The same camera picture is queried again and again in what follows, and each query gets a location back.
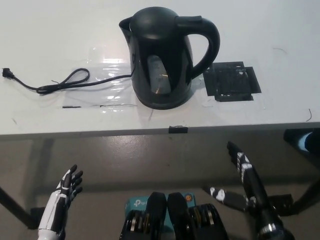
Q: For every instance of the black electric kettle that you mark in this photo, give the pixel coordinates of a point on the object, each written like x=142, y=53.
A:
x=160, y=45

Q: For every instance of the black and blue object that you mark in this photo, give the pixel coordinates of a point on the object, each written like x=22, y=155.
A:
x=305, y=141

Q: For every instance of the round black kettle base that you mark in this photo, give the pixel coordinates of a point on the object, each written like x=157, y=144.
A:
x=162, y=107

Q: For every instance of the square black tape patch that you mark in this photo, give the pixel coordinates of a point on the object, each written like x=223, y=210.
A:
x=225, y=85

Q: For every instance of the white and black left hand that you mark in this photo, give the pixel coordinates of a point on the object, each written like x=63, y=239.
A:
x=58, y=200

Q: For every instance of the black table leg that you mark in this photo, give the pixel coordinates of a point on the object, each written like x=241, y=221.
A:
x=307, y=192
x=13, y=206

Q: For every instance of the white and black right hand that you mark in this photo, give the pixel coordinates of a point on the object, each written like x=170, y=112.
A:
x=251, y=180

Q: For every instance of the clear plastic sheet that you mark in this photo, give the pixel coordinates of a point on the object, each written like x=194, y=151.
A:
x=112, y=95

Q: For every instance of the small black edge tape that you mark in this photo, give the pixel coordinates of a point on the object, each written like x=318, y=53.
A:
x=178, y=129

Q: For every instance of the teal tp-link box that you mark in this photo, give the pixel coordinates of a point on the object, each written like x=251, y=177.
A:
x=136, y=203

